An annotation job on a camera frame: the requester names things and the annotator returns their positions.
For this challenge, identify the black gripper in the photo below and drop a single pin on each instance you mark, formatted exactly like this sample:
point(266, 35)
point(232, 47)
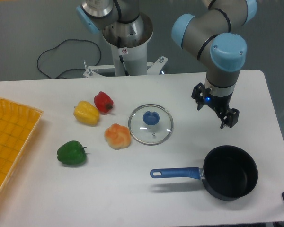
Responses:
point(229, 117)

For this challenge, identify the orange flower-shaped bread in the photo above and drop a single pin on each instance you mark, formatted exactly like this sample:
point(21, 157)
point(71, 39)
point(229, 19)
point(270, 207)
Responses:
point(118, 136)

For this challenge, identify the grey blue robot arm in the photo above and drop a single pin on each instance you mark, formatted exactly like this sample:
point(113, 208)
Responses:
point(209, 38)

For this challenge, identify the glass lid blue knob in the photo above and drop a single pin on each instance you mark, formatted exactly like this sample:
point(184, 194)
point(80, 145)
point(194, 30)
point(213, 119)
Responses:
point(150, 124)

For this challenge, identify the red bell pepper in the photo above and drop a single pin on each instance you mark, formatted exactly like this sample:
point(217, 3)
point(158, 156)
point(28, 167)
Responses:
point(103, 102)

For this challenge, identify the yellow bell pepper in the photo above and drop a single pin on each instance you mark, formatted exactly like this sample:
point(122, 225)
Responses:
point(86, 113)

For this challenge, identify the green bell pepper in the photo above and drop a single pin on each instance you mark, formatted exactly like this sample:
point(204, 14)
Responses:
point(72, 153)

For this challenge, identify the yellow woven basket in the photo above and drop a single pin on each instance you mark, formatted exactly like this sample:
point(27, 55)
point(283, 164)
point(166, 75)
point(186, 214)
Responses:
point(17, 123)

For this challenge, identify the black saucepan blue handle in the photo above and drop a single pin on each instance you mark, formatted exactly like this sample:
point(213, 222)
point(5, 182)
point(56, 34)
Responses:
point(228, 173)

